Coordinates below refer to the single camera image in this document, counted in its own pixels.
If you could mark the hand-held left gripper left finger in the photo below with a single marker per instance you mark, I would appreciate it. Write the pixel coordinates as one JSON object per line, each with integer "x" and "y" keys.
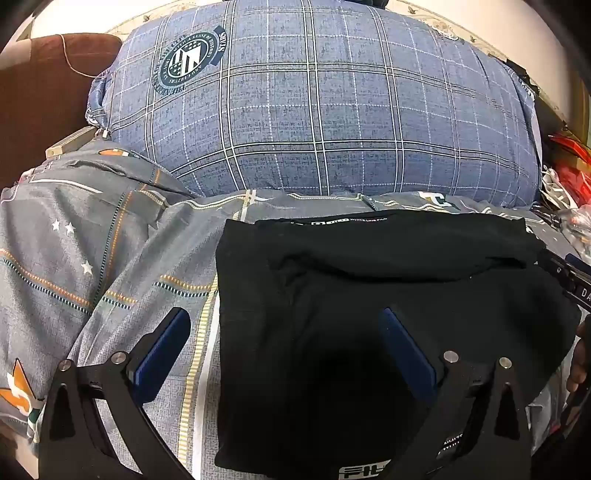
{"x": 161, "y": 351}

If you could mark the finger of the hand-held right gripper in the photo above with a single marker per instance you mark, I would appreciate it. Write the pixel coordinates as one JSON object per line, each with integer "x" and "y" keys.
{"x": 556, "y": 270}
{"x": 579, "y": 264}

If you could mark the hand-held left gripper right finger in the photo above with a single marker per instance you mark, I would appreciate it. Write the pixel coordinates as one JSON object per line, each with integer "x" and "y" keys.
{"x": 407, "y": 351}

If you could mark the black pants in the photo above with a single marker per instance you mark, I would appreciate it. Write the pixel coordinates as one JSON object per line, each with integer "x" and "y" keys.
{"x": 323, "y": 300}

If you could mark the person's right hand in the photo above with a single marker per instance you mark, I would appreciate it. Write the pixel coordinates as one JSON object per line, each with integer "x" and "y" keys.
{"x": 579, "y": 369}

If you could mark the clear plastic bag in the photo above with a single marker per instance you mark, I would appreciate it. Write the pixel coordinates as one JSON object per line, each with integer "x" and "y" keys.
{"x": 575, "y": 226}

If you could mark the white plastic bag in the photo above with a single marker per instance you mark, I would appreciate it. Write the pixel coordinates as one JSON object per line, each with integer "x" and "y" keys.
{"x": 556, "y": 187}

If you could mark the pile of red packets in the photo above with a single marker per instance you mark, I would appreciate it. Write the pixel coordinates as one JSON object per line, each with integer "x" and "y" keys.
{"x": 575, "y": 170}

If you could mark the grey star-printed bedsheet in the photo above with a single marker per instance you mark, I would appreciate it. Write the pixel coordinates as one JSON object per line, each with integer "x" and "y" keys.
{"x": 92, "y": 240}

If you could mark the blue plaid pillow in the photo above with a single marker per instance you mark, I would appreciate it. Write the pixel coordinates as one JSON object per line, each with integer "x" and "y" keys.
{"x": 300, "y": 115}

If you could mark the brown cushion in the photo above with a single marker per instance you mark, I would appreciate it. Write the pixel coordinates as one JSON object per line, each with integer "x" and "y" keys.
{"x": 37, "y": 92}

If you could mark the dark folded clothes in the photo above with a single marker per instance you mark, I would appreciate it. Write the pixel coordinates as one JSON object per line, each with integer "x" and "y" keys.
{"x": 378, "y": 3}

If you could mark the wooden bed frame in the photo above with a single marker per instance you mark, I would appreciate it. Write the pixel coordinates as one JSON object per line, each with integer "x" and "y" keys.
{"x": 69, "y": 144}

